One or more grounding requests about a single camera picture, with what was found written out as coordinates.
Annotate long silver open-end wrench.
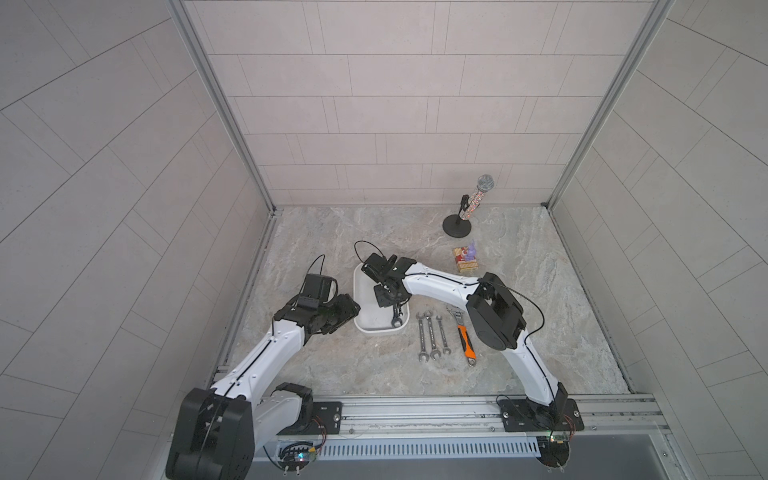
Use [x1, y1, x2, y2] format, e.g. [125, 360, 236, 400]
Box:
[416, 313, 430, 363]

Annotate aluminium mounting rail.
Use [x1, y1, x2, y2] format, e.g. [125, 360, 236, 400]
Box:
[161, 392, 670, 445]

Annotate small silver combination wrench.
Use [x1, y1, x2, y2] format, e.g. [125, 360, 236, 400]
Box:
[436, 315, 452, 356]

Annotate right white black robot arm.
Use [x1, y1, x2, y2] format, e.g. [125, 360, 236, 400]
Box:
[360, 253, 568, 428]

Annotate left green circuit board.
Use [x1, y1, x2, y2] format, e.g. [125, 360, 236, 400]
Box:
[277, 441, 319, 475]

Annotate green circuit board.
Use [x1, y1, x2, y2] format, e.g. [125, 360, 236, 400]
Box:
[277, 441, 319, 475]
[536, 435, 570, 470]

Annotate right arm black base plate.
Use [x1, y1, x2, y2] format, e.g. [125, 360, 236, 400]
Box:
[495, 395, 584, 432]

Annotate silver ratchet wrench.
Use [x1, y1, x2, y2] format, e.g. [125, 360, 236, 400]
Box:
[391, 303, 404, 328]

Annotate white plastic storage box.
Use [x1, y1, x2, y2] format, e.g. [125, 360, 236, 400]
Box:
[353, 263, 410, 336]

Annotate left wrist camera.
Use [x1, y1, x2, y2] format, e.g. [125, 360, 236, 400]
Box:
[297, 273, 338, 308]

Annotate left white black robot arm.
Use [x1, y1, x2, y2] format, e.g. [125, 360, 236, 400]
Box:
[165, 294, 360, 479]

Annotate orange handled adjustable wrench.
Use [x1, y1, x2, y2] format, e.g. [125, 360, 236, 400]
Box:
[446, 305, 477, 367]

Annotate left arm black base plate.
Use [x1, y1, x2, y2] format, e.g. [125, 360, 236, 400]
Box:
[276, 398, 343, 436]

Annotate right green circuit board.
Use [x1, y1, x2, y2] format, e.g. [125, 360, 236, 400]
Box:
[536, 435, 570, 470]

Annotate small wooden toy with figures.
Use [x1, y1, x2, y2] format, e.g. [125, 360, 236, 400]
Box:
[452, 241, 479, 273]

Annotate glitter microphone on black stand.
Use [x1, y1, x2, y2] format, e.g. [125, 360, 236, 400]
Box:
[442, 174, 495, 238]

